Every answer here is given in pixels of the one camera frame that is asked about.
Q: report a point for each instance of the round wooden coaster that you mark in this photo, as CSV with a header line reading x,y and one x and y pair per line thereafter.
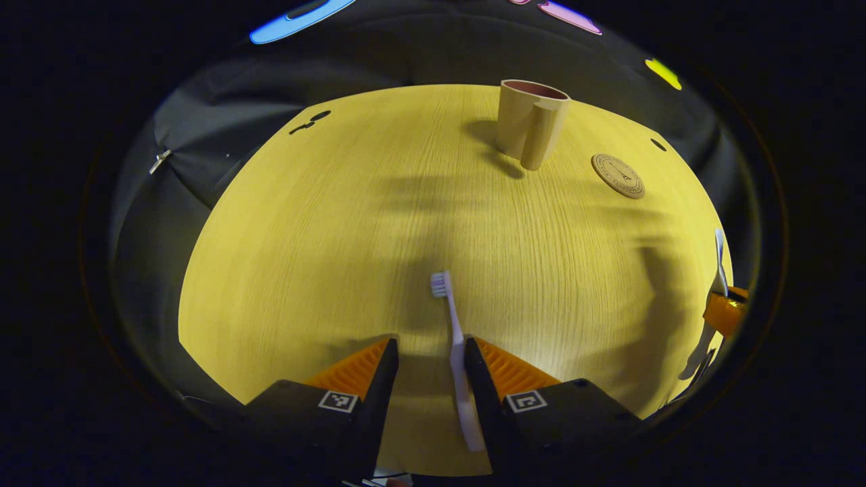
x,y
618,176

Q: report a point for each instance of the white toothbrush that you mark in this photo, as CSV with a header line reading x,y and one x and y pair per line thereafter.
x,y
454,325

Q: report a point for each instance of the wooden desktop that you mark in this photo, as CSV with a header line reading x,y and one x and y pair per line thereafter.
x,y
338,237

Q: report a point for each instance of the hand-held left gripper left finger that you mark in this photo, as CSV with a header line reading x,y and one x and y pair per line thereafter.
x,y
379,406

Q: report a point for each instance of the white cloth clip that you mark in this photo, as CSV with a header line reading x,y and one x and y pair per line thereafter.
x,y
160,161

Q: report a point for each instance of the black backdrop cloth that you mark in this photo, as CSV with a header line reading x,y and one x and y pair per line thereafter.
x,y
270,88

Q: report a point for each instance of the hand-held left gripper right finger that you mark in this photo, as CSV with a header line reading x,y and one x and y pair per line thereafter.
x,y
490,412

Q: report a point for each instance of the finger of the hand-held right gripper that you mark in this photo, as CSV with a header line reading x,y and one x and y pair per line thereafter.
x,y
724,312

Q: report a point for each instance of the beige cup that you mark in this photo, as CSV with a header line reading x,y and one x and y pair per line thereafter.
x,y
517,122

